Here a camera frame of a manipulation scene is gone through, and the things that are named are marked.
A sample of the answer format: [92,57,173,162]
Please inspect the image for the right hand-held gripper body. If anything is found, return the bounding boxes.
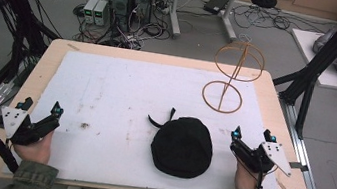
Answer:
[238,137,297,181]

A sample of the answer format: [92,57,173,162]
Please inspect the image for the black hat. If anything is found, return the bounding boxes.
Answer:
[139,103,220,183]

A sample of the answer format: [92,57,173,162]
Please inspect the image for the loose black floor cables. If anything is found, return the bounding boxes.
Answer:
[229,0,306,39]

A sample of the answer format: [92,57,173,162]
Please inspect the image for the black stool base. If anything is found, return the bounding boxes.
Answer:
[248,0,280,11]

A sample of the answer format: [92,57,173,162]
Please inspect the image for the grey power supply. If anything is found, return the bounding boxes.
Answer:
[92,0,113,28]
[80,0,100,25]

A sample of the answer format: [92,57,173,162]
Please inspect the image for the black tape strip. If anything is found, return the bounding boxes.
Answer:
[287,160,311,173]

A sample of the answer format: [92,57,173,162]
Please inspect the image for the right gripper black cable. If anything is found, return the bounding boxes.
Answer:
[253,159,270,189]

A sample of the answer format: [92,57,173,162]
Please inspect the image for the white table mat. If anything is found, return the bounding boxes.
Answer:
[2,41,299,189]

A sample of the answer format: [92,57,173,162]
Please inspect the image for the flat black box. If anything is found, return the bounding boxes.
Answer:
[202,0,231,17]

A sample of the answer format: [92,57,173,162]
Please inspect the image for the white desk leg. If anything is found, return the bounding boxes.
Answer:
[217,0,244,44]
[164,0,188,41]

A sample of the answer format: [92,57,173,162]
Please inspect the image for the person's left hand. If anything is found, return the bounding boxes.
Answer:
[11,124,57,167]

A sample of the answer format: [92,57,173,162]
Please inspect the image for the brown tape piece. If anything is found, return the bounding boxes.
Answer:
[65,42,82,52]

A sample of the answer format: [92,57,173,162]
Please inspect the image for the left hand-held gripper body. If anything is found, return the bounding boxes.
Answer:
[0,105,54,150]

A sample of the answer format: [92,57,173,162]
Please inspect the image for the copper wire hat stand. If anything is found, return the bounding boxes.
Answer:
[198,35,269,120]

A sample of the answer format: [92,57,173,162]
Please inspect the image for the person's right hand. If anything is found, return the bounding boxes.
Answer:
[231,159,269,189]

